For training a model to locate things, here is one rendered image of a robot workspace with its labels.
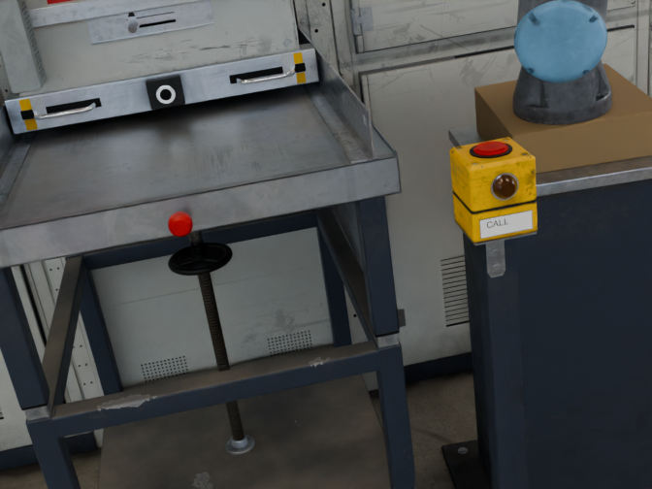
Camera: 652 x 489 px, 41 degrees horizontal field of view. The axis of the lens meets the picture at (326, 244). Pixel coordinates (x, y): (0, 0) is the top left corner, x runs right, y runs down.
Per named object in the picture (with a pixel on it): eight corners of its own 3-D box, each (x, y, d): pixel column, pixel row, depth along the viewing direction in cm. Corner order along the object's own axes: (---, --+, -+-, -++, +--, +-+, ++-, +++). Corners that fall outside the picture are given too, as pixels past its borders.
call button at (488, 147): (513, 161, 101) (513, 147, 101) (480, 167, 101) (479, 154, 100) (502, 150, 105) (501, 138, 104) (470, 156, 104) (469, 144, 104)
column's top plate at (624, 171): (620, 113, 161) (620, 102, 160) (703, 171, 132) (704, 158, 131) (448, 139, 160) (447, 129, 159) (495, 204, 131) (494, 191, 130)
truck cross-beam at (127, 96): (319, 81, 156) (314, 48, 154) (14, 134, 151) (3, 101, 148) (314, 75, 161) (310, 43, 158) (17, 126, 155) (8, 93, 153)
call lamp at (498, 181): (523, 201, 100) (522, 173, 98) (495, 207, 99) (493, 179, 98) (518, 197, 101) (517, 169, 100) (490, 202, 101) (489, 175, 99)
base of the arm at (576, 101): (597, 83, 144) (597, 24, 140) (624, 116, 131) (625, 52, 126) (505, 96, 146) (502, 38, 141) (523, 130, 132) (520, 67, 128)
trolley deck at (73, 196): (402, 192, 123) (398, 152, 121) (-47, 277, 117) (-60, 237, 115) (322, 82, 185) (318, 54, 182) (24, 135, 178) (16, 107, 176)
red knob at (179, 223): (195, 237, 116) (190, 214, 115) (171, 242, 116) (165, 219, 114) (193, 224, 120) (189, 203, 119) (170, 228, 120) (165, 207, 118)
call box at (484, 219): (538, 235, 103) (537, 153, 99) (474, 247, 103) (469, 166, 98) (514, 210, 111) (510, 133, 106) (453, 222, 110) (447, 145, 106)
